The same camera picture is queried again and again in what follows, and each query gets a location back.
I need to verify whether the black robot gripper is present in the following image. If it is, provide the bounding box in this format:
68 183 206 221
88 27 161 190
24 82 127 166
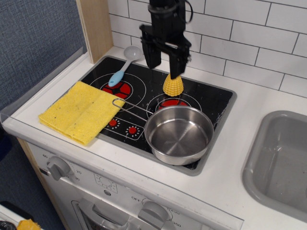
140 0 192 79

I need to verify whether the yellow toy corn cob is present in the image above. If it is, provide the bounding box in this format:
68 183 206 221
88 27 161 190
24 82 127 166
163 74 184 97

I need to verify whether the yellow folded cloth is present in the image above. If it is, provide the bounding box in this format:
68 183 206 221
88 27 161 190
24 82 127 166
38 81 125 146

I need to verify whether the black toy stovetop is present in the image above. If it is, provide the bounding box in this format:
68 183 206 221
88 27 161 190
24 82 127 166
80 56 238 177

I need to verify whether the grey left oven knob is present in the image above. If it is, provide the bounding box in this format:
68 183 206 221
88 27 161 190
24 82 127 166
47 156 71 181

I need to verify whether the grey oven knob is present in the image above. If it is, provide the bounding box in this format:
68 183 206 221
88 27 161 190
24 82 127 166
138 201 169 230
47 156 71 181

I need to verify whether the grey right oven knob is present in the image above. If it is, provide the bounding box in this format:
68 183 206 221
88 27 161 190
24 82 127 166
138 201 169 230

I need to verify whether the grey toy sink basin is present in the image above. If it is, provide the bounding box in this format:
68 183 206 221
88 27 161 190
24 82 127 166
242 111 307 222

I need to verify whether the yellow object at bottom left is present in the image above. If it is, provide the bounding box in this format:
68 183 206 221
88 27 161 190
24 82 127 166
17 219 41 230

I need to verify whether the grey spoon with blue handle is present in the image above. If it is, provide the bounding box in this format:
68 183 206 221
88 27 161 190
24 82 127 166
108 46 142 87

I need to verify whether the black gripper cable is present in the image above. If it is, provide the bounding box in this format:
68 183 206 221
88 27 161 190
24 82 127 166
184 0 194 24

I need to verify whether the steel saucepan with wire handle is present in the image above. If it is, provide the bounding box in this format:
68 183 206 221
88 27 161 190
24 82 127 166
119 98 214 165

